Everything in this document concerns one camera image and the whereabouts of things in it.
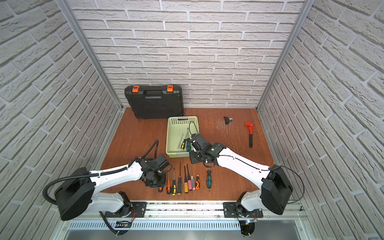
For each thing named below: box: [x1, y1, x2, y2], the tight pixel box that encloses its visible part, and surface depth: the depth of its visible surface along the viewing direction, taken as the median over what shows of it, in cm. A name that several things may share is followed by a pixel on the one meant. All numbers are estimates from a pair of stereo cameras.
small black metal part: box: [223, 116, 234, 125], surface depth 112 cm
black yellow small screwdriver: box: [172, 168, 177, 196], surface depth 81 cm
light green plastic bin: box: [166, 116, 199, 158], surface depth 105 cm
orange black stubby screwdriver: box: [195, 164, 200, 190], surface depth 83 cm
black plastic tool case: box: [124, 84, 184, 119], surface depth 96 cm
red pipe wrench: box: [244, 121, 254, 148], surface depth 108 cm
